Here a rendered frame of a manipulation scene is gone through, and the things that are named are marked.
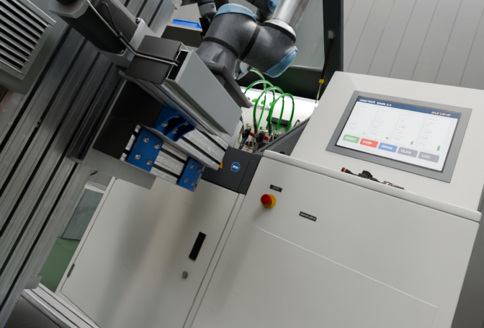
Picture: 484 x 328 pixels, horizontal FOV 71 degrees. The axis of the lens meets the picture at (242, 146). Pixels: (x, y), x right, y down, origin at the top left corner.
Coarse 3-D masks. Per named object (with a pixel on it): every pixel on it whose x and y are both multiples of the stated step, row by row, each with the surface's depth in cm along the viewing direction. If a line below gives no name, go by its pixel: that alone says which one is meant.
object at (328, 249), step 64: (320, 128) 152; (256, 192) 124; (320, 192) 113; (448, 192) 118; (256, 256) 115; (320, 256) 106; (384, 256) 98; (448, 256) 92; (256, 320) 108; (320, 320) 100; (384, 320) 93; (448, 320) 87
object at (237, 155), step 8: (232, 152) 135; (240, 152) 133; (248, 152) 132; (232, 160) 134; (240, 160) 132; (248, 160) 130; (208, 168) 137; (224, 168) 134; (240, 168) 131; (208, 176) 136; (216, 176) 134; (224, 176) 133; (232, 176) 131; (240, 176) 129; (224, 184) 131; (232, 184) 130; (240, 184) 129
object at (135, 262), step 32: (128, 192) 152; (160, 192) 144; (192, 192) 136; (224, 192) 130; (96, 224) 154; (128, 224) 145; (160, 224) 138; (192, 224) 131; (224, 224) 125; (96, 256) 147; (128, 256) 139; (160, 256) 132; (192, 256) 126; (64, 288) 148; (96, 288) 141; (128, 288) 134; (160, 288) 127; (192, 288) 121; (96, 320) 135; (128, 320) 128; (160, 320) 123
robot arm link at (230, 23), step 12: (228, 12) 96; (240, 12) 96; (252, 12) 99; (216, 24) 96; (228, 24) 96; (240, 24) 96; (252, 24) 99; (216, 36) 95; (228, 36) 95; (240, 36) 97; (252, 36) 97; (240, 48) 98
